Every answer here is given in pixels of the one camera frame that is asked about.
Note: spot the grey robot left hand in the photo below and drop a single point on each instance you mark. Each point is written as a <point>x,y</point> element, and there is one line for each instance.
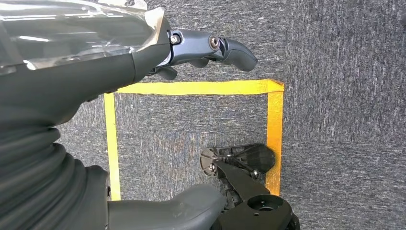
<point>63,85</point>

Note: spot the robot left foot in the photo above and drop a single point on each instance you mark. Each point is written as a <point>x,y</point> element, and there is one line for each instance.
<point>260,158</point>

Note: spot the black robot left leg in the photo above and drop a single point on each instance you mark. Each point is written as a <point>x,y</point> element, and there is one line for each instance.
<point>253,212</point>

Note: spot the yellow floor tape square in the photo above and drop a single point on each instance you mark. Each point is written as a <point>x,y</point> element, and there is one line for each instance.
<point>190,87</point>

